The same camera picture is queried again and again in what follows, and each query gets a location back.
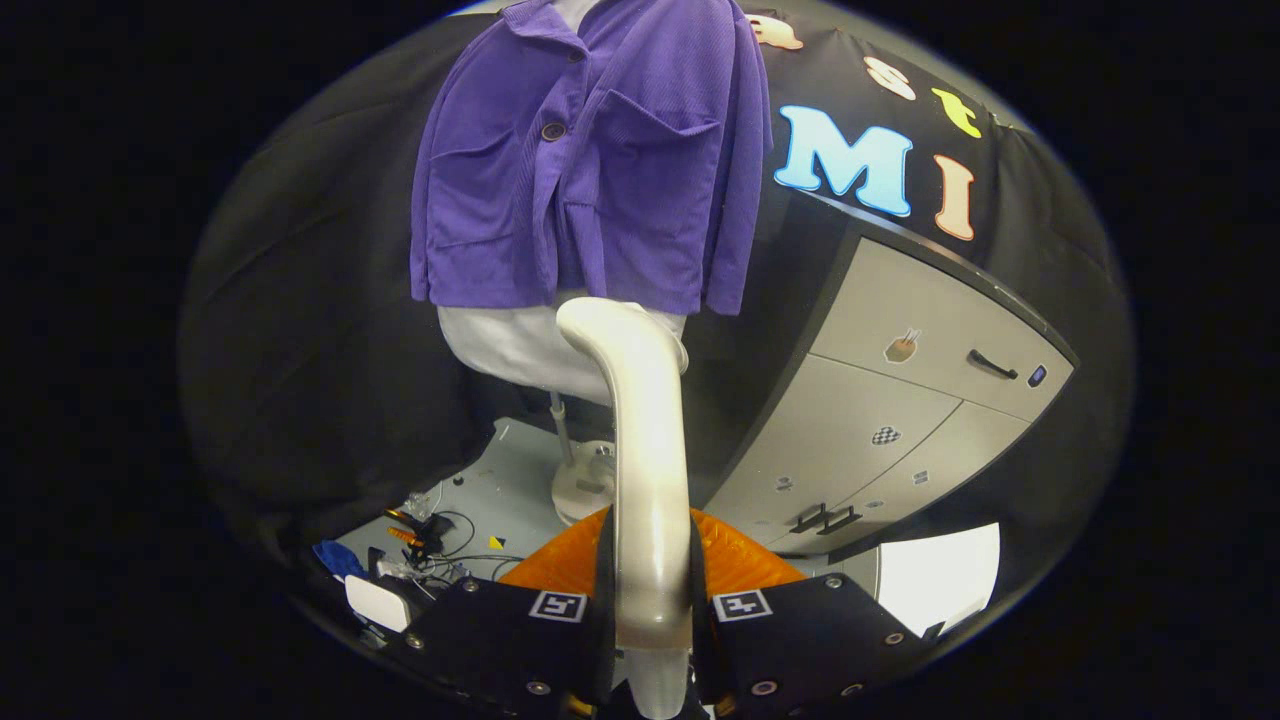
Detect white paper sheet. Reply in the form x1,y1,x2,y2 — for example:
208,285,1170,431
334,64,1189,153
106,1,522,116
878,522,1001,638

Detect white rounded box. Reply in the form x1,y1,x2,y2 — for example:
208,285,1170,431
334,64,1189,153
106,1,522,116
344,575,411,633

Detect white garment steamer with hose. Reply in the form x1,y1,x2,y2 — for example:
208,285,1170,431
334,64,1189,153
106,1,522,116
556,296,693,720

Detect blue cloth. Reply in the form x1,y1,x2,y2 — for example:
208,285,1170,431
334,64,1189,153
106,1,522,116
312,540,369,581

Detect orange and black tool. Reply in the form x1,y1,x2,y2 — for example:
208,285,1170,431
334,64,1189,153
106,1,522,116
385,508,456,561

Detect purple corduroy jacket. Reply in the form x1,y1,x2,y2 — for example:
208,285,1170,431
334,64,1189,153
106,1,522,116
410,0,774,317

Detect black cables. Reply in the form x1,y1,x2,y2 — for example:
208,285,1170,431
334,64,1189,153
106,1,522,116
428,510,523,586

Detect grey cabinet with dark top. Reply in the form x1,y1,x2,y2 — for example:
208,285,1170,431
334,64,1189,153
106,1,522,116
700,190,1081,558

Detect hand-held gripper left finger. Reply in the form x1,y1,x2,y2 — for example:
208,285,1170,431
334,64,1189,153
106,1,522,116
400,505,616,720

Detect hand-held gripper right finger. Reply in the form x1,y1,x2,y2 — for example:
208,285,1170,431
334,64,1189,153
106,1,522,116
688,508,936,720

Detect white mannequin torso with stand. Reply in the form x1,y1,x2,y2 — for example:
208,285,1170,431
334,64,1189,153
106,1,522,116
437,0,691,528

